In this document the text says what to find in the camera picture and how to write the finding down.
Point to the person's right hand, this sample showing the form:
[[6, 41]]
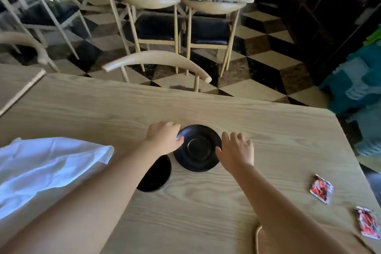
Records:
[[236, 152]]

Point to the person's left hand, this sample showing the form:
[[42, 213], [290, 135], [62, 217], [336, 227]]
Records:
[[163, 139]]

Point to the black saucer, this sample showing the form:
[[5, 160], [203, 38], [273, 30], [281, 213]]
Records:
[[198, 146]]

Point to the black cup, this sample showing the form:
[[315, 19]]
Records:
[[157, 176]]

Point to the red sachet packet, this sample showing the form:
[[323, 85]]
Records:
[[321, 189], [368, 222]]

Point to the white cloth napkin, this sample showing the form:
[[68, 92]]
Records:
[[44, 167]]

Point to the brown wooden tray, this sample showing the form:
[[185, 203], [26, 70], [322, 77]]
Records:
[[352, 240]]

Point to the person's right forearm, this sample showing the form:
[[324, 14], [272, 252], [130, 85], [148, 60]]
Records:
[[282, 218]]

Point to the person's left forearm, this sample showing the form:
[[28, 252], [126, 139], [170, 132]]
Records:
[[89, 203]]

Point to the light wooden chair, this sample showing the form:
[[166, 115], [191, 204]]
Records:
[[26, 39], [154, 57], [44, 12], [208, 30], [154, 27]]

